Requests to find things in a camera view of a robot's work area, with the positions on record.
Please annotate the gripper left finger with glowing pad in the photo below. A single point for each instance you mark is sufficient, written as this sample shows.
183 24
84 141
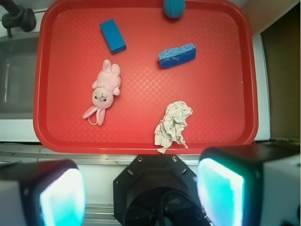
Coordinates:
46 193

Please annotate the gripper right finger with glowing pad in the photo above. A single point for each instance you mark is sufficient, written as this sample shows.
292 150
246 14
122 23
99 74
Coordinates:
251 185

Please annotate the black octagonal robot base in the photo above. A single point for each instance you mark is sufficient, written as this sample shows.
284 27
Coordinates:
157 190

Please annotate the blue rectangular block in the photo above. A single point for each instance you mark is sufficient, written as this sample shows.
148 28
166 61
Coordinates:
113 37

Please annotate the crumpled white paper towel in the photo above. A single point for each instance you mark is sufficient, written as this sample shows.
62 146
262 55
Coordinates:
170 128

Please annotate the pink plush bunny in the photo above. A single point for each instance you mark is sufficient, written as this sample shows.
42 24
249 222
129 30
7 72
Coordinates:
105 88

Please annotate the red plastic tray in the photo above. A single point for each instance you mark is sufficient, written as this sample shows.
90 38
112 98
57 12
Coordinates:
219 84

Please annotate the steel sink basin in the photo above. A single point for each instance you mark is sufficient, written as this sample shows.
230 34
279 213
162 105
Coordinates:
18 57

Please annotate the blue sponge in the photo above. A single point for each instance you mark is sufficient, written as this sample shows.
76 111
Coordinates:
177 56

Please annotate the black faucet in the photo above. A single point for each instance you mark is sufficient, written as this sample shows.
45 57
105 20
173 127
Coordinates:
17 16

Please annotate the teal textured ball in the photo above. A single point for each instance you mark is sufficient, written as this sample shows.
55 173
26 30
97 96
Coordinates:
174 8

